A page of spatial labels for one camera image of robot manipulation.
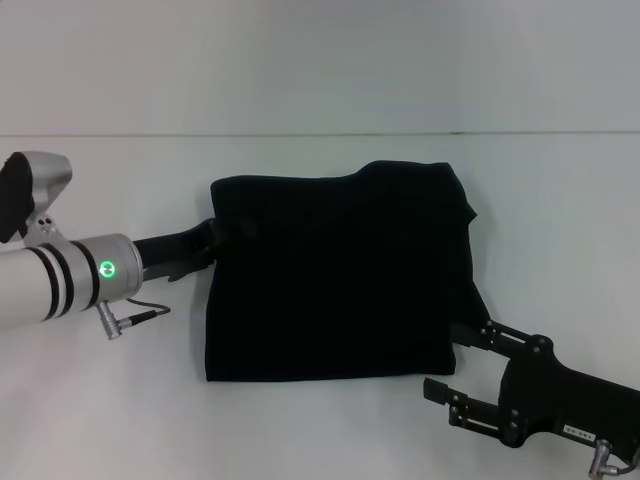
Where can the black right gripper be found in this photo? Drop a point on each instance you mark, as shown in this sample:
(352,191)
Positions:
(565,405)

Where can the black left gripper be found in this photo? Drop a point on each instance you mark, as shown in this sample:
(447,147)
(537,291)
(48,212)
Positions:
(170,252)

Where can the black shirt with white print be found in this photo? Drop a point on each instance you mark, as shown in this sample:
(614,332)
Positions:
(340,275)

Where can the silver plug connector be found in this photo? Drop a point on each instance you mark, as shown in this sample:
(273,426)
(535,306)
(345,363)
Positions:
(598,457)
(107,320)

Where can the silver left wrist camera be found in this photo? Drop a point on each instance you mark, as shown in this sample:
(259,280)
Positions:
(35,195)

